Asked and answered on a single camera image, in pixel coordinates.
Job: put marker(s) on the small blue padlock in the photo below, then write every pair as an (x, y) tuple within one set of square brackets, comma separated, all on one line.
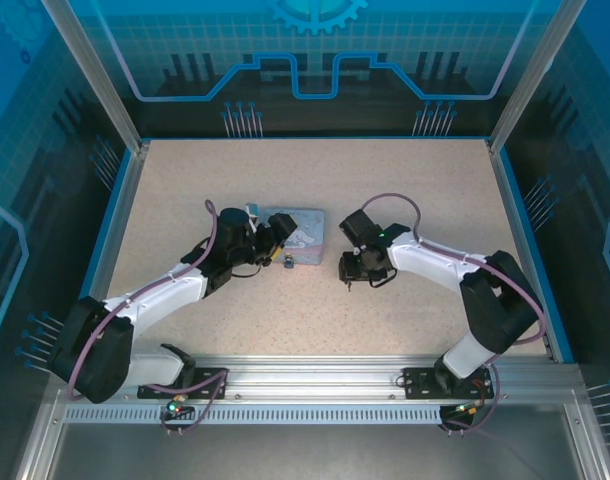
[(288, 262)]

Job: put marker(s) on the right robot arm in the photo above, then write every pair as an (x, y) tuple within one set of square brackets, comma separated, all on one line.
[(500, 310)]

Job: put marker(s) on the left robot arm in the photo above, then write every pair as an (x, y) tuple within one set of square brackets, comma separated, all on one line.
[(160, 295)]

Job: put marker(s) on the small connector board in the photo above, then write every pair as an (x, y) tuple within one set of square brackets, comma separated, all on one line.
[(467, 410), (174, 407)]

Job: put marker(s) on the grey metal lower panel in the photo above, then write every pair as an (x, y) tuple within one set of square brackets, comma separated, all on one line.
[(310, 450)]

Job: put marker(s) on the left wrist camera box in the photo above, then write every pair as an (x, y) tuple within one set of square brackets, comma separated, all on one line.
[(253, 222)]

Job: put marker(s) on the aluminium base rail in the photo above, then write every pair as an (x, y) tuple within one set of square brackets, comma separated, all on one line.
[(310, 375)]

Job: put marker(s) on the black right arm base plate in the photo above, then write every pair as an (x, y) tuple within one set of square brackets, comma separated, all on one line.
[(420, 382)]

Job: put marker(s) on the aluminium side rail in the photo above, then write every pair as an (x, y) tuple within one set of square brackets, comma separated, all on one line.
[(510, 200), (114, 240)]

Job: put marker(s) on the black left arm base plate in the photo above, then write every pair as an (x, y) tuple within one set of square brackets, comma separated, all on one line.
[(210, 385)]

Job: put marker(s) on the aluminium frame post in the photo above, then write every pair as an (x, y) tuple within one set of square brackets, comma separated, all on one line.
[(530, 70), (100, 70)]

